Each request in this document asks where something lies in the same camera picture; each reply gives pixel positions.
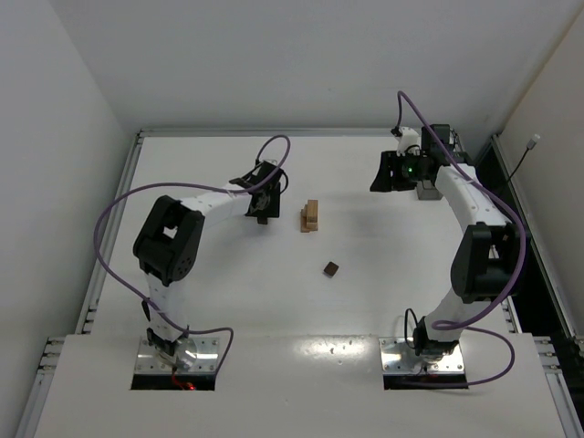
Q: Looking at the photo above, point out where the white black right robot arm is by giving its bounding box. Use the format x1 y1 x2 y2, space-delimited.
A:
370 124 529 357

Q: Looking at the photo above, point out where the long light wood block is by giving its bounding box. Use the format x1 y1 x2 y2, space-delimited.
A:
300 215 310 233
307 217 318 232

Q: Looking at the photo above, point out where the metal base plate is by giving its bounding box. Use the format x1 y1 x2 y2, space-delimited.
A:
379 337 465 377
134 337 220 376

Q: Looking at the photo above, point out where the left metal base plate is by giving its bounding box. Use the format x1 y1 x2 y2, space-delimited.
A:
134 337 220 376

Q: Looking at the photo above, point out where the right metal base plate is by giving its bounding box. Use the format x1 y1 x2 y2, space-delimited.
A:
379 337 465 377

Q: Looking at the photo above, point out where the smoky transparent plastic container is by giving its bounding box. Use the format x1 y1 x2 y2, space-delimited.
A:
416 180 443 201

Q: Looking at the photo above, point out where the dark wood block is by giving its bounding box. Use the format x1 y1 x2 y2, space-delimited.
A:
323 261 339 277

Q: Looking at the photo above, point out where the black cable with white plug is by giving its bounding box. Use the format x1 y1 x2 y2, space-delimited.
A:
492 133 542 202

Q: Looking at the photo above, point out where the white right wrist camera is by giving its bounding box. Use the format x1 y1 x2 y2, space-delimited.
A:
396 127 421 154

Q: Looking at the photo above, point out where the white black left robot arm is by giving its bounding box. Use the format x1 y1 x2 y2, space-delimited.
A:
133 160 288 369

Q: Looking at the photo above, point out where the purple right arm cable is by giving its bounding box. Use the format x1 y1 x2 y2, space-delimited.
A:
391 89 528 388

